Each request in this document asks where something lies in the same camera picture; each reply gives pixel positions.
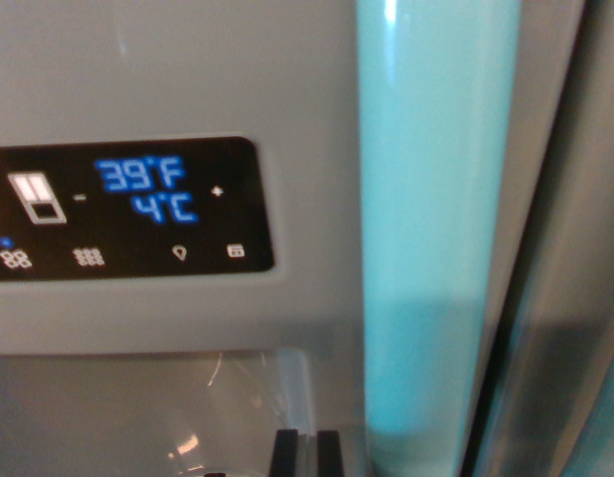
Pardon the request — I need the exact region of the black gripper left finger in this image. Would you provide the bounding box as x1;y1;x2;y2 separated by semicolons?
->
269;429;299;477

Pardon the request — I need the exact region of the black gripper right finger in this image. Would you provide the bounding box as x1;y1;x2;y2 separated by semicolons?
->
316;429;344;477

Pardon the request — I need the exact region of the grey fridge door with clip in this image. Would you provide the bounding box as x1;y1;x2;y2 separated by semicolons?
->
463;0;614;477

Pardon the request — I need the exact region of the black control panel sticker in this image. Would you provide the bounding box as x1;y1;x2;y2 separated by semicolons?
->
0;136;276;283

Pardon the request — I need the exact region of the teal handle of display door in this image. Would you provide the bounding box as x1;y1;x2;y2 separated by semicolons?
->
355;0;523;477

